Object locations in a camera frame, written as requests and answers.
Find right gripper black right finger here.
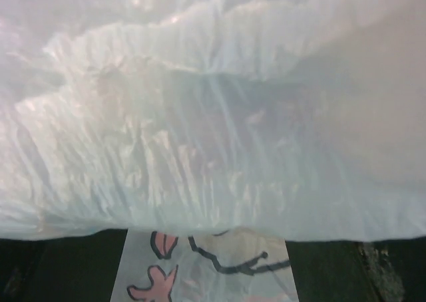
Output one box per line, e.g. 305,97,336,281
286,237,425,301

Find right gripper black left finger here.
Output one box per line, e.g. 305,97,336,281
1,230,126,301

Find light blue plastic bag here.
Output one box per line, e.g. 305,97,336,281
1,0,425,301

